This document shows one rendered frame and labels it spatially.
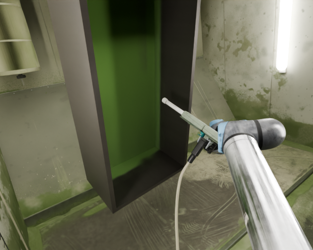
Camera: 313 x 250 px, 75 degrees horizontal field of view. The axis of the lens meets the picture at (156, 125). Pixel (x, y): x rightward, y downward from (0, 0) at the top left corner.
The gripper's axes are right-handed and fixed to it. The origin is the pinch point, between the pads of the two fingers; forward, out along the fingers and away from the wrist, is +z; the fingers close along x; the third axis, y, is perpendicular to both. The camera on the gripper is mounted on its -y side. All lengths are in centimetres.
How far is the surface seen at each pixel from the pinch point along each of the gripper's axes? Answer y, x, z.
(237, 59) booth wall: -95, 85, -155
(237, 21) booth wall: -127, 104, -130
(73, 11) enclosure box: -11, 41, 66
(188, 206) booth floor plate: 59, 1, -68
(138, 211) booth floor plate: 87, 25, -49
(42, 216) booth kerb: 135, 73, -8
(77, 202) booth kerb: 119, 70, -31
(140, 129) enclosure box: 26, 51, -20
